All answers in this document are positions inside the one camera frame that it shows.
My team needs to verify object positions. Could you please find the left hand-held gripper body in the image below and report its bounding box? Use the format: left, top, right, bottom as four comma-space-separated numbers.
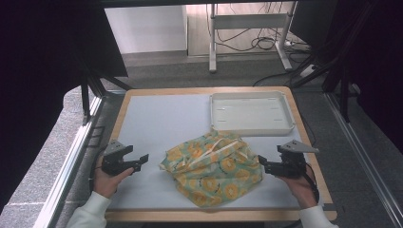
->
100, 139, 143, 177

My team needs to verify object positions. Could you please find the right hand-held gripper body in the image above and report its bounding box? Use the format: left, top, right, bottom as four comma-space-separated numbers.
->
266, 139, 320, 179

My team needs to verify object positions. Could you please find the white plastic tray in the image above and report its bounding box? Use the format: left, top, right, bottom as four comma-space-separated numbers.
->
209, 90, 297, 137

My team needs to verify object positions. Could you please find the yellow green floral cloth bag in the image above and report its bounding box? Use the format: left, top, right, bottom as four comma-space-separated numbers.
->
159, 130, 264, 209

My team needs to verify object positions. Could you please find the person's left hand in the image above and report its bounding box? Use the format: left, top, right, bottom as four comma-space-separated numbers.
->
92, 155, 135, 200

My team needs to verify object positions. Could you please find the person's right hand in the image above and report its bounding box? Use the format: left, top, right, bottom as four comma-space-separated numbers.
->
278, 164, 318, 210

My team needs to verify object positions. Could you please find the wooden table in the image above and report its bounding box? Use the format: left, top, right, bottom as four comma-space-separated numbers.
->
88, 85, 338, 222

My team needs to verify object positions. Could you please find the grey table mat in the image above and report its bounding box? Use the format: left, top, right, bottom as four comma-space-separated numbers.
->
107, 93, 326, 211

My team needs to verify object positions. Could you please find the black metal stand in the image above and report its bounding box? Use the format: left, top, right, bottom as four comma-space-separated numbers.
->
79, 67, 133, 125
290, 1, 374, 124

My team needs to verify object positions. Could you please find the white power strip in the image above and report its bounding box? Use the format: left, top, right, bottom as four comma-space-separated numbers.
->
298, 64, 318, 79

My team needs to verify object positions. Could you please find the black curtain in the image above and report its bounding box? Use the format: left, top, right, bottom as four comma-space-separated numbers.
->
0, 0, 129, 214
329, 0, 403, 156

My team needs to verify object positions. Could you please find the white panel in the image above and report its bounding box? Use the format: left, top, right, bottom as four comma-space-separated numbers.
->
104, 5, 188, 55

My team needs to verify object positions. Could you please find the right hand-held gripper black cable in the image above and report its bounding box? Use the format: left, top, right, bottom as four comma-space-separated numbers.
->
303, 161, 320, 204

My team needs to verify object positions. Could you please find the aluminium rail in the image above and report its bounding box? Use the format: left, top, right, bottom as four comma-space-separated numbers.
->
32, 93, 106, 228
324, 92, 403, 228

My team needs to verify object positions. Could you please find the bundle of black floor cables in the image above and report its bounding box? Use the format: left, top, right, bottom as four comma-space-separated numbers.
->
215, 2, 313, 55

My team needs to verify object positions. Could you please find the white metal desk frame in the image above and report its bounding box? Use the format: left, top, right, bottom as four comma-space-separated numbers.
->
207, 1, 295, 74

